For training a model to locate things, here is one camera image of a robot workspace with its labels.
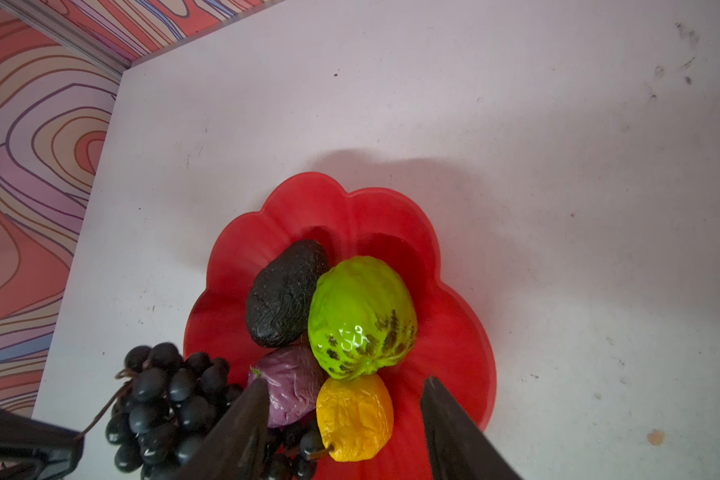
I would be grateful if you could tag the yellow fake lemon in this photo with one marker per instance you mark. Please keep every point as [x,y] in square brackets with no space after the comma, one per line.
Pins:
[355,417]

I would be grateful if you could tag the red flower-shaped fruit bowl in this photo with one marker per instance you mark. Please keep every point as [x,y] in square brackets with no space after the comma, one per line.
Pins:
[452,343]

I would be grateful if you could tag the dark fake avocado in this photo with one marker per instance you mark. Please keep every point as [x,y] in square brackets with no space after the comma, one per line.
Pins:
[278,304]

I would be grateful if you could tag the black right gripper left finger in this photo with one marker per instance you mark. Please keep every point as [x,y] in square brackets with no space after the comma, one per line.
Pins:
[235,447]

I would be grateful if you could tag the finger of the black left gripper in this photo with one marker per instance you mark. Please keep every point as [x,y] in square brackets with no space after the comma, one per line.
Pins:
[31,449]

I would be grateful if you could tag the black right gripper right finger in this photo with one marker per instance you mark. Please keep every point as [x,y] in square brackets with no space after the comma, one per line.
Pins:
[457,448]

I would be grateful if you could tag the black fake grape bunch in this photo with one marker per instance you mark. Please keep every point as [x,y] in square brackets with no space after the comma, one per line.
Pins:
[168,407]

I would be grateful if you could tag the aluminium frame corner post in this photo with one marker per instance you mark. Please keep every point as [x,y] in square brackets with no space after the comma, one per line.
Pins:
[54,25]

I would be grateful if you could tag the green fake custard apple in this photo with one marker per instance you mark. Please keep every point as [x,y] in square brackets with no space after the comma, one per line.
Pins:
[361,319]

